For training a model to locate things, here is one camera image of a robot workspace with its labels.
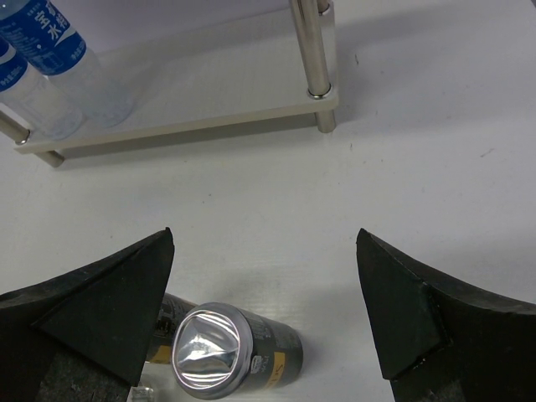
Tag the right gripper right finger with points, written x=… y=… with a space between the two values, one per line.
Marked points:
x=438 y=338

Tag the grey coffee can right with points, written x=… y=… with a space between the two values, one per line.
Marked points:
x=220 y=350

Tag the black coffee can left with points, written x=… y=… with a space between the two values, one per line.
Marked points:
x=172 y=312

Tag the Pocari Sweat bottle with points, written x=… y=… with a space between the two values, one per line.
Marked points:
x=53 y=46
x=31 y=96

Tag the white two-tier shelf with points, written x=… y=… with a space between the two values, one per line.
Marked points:
x=269 y=66

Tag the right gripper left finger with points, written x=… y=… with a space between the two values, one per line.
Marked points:
x=84 y=335

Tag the green cap glass bottle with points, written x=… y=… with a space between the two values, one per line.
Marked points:
x=141 y=393

